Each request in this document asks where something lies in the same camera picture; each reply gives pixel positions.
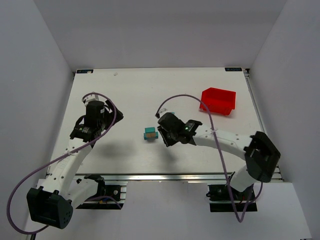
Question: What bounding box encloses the teal arch wood block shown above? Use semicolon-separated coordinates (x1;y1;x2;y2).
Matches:
143;131;159;141

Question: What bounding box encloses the red plastic bin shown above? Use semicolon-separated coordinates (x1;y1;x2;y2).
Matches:
201;87;236;116

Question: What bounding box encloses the teal rectangular wood block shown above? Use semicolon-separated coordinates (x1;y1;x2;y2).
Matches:
144;127;156;134

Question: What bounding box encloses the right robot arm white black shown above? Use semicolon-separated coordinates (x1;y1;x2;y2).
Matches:
157;112;281;192

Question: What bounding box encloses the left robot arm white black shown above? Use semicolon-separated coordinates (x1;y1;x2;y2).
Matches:
26;97;124;229

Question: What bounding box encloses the left blue corner label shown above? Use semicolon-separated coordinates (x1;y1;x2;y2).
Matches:
76;69;94;74

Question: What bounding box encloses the blue corner label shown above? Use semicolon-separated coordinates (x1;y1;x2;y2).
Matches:
76;69;94;74
224;67;243;72

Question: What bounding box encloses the right blue corner label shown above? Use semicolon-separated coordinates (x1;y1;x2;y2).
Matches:
224;67;243;72

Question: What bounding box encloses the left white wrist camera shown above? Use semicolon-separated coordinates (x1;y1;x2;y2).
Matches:
81;92;99;106

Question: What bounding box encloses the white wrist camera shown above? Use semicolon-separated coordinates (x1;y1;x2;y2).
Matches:
155;107;168;119
81;92;99;106

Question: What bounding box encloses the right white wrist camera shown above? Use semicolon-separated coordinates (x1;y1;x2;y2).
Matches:
155;107;168;119

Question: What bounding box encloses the aluminium table front rail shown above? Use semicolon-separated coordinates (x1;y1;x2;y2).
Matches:
74;172;283;182

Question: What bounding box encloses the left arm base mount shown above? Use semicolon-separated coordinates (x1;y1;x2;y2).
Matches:
74;174;127;210

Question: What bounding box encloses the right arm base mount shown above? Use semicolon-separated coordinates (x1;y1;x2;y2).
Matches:
203;183;258;213

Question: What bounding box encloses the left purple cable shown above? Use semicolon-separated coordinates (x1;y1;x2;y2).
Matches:
6;92;118;235

